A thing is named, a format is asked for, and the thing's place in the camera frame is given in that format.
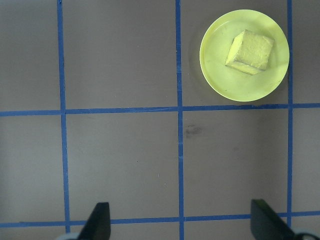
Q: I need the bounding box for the yellow plastic plate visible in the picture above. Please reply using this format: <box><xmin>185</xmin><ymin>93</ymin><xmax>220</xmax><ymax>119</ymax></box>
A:
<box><xmin>199</xmin><ymin>9</ymin><xmax>290</xmax><ymax>103</ymax></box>

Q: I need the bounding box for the yellow foam block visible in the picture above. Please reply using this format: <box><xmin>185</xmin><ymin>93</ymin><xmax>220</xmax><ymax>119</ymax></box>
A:
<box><xmin>224</xmin><ymin>29</ymin><xmax>275</xmax><ymax>76</ymax></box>

